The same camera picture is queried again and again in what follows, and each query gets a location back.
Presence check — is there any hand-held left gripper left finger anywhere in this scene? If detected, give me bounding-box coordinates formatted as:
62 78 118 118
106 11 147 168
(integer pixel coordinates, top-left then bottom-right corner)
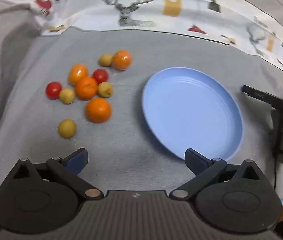
5 148 104 200

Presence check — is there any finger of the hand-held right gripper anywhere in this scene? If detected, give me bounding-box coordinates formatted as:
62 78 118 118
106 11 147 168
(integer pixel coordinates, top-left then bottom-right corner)
273 106 283 163
241 84 283 110

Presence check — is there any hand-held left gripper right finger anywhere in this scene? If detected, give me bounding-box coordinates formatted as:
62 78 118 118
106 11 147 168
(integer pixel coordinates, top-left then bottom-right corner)
169 149 268 200

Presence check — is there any yellow longan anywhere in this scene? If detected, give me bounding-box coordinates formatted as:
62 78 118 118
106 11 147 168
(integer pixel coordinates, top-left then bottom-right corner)
59 88 76 104
97 81 113 98
99 54 113 67
58 119 77 139

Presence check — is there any light blue plate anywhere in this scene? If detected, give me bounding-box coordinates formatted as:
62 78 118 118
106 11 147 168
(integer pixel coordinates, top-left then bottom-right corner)
142 67 244 162

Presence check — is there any orange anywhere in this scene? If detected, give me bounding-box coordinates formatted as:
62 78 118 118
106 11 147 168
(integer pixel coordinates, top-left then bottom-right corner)
68 64 89 85
112 50 132 71
86 98 112 123
75 77 98 100

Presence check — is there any red cherry tomato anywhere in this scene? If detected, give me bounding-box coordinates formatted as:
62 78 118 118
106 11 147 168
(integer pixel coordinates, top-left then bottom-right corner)
46 81 62 100
92 69 108 83

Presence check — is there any white printed cloth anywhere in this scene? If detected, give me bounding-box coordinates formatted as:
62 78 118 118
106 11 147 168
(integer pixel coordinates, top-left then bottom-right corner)
0 0 283 78

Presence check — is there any black cable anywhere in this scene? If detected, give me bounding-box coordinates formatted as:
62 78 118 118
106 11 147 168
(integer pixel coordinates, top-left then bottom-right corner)
273 160 280 190

